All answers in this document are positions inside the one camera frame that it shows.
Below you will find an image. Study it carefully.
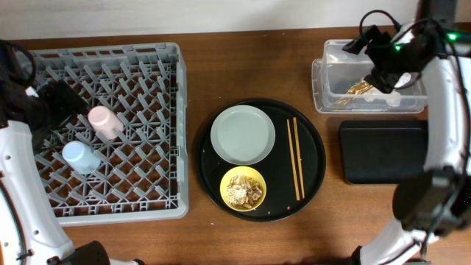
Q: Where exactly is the white napkin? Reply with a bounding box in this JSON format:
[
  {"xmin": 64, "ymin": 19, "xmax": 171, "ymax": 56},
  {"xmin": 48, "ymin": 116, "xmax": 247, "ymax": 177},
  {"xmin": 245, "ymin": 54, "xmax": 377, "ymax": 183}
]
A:
[{"xmin": 364, "ymin": 73, "xmax": 411, "ymax": 107}]

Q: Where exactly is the gold foil wrapper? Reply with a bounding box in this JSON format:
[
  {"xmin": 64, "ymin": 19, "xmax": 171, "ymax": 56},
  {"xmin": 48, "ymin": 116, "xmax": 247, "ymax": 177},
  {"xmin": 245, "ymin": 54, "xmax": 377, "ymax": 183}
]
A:
[{"xmin": 335, "ymin": 80, "xmax": 374, "ymax": 106}]

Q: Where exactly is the blue cup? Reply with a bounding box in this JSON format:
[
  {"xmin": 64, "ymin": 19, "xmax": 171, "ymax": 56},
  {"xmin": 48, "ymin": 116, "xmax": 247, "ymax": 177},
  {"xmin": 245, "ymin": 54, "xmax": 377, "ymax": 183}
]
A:
[{"xmin": 62, "ymin": 141, "xmax": 101, "ymax": 174}]

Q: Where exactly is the pink cup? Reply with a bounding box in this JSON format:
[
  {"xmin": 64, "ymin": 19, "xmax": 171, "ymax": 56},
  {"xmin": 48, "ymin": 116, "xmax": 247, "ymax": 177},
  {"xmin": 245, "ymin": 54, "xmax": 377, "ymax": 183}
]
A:
[{"xmin": 88, "ymin": 106, "xmax": 124, "ymax": 140}]

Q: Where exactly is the wooden chopstick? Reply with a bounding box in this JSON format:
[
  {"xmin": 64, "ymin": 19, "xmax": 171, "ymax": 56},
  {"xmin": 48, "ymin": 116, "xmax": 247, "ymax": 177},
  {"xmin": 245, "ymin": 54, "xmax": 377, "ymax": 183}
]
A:
[
  {"xmin": 286, "ymin": 119, "xmax": 300, "ymax": 201},
  {"xmin": 293, "ymin": 117, "xmax": 305, "ymax": 199}
]

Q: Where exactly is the grey ceramic plate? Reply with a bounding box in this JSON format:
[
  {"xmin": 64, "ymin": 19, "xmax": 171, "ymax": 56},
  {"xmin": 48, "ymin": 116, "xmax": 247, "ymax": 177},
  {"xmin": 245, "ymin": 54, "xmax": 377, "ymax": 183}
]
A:
[{"xmin": 210, "ymin": 105, "xmax": 276, "ymax": 166}]

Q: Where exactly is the yellow bowl with food scraps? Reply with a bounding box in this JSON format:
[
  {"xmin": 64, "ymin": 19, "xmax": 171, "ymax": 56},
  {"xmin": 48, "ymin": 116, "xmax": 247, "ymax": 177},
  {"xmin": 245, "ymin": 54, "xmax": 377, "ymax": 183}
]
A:
[{"xmin": 219, "ymin": 166, "xmax": 267, "ymax": 212}]

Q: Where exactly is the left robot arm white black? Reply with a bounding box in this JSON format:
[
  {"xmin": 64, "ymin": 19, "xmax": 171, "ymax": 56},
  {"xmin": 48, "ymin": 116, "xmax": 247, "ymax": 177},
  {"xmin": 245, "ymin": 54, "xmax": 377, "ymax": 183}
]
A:
[{"xmin": 1, "ymin": 40, "xmax": 117, "ymax": 264}]

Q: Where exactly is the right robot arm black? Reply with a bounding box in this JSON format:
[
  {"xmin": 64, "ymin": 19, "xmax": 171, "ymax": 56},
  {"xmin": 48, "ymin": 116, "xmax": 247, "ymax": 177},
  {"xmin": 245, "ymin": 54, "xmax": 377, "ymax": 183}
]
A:
[{"xmin": 344, "ymin": 0, "xmax": 470, "ymax": 264}]

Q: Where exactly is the grey plastic dishwasher rack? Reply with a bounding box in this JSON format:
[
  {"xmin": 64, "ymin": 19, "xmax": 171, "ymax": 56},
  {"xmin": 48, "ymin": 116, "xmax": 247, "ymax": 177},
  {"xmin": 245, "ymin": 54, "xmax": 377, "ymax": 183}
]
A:
[{"xmin": 31, "ymin": 43, "xmax": 189, "ymax": 226}]

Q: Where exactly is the clear plastic bin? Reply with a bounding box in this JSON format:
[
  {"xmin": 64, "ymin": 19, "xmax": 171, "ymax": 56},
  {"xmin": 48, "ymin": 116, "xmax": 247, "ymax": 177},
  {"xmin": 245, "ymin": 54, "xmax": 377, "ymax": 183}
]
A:
[{"xmin": 311, "ymin": 40, "xmax": 427, "ymax": 114}]

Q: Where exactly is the black rectangular tray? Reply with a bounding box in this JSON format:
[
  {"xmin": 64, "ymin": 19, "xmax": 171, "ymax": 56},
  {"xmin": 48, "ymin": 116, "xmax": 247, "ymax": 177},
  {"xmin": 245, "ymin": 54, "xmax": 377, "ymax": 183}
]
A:
[{"xmin": 339, "ymin": 120, "xmax": 428, "ymax": 185}]

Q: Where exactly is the round black serving tray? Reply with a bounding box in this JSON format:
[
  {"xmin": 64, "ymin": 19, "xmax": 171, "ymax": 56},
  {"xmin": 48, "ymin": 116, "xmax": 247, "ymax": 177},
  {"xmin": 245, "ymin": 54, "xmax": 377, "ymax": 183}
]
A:
[{"xmin": 195, "ymin": 99, "xmax": 326, "ymax": 222}]

